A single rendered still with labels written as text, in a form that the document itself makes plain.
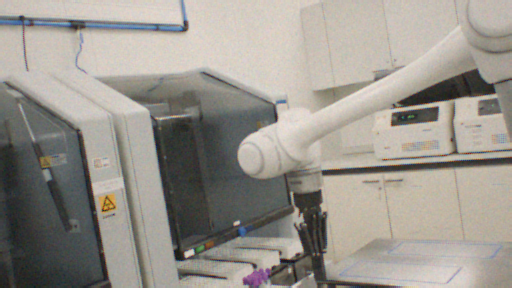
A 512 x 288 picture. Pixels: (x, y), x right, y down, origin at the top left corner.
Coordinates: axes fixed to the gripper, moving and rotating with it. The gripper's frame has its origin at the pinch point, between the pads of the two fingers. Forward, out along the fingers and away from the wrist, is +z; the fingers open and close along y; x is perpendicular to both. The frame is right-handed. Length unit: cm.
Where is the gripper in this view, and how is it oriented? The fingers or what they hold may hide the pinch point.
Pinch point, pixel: (318, 267)
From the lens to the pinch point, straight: 135.8
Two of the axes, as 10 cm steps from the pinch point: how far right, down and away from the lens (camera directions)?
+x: 7.6, -0.9, -6.5
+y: -6.3, 1.4, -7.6
